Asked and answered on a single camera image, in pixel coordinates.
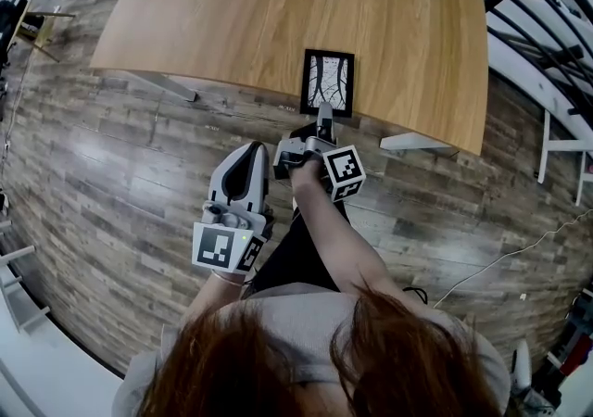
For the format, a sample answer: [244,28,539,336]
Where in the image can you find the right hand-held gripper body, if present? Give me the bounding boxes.
[272,135,367,202]

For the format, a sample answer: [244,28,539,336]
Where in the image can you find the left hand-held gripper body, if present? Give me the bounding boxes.
[191,198,274,275]

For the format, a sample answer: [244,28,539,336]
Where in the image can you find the black framed picture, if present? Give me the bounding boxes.
[299,48,356,119]

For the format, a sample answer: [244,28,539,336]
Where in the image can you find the person's left forearm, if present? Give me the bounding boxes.
[183,269,249,320]

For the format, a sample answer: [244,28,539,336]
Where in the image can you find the person's right forearm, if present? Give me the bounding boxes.
[290,159,405,301]

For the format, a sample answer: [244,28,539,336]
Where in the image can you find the white table leg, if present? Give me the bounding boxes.
[379,132,454,153]
[123,70,199,103]

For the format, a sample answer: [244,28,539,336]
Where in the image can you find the person's black trousers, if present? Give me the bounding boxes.
[252,201,353,294]

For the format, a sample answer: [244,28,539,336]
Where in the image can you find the person's gray shirt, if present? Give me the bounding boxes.
[110,283,511,417]

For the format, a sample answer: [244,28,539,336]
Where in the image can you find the white metal rack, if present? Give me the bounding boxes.
[0,214,53,336]

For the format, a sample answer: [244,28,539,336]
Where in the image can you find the yellow wooden stool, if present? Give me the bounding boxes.
[16,0,77,65]

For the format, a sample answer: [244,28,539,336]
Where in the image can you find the white standing device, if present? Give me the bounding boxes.
[509,337,535,392]

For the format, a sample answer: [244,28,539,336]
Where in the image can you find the black office chair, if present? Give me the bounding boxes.
[0,0,22,60]

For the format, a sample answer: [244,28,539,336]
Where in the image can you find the thin silver bracelet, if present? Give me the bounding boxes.
[211,271,246,287]

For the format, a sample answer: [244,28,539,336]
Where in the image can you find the black cord loop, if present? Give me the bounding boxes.
[401,285,430,307]

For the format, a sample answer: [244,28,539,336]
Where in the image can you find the white floor cable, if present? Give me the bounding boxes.
[432,208,593,310]

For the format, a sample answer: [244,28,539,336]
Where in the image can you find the white metal rack legs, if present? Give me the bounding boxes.
[536,107,593,209]

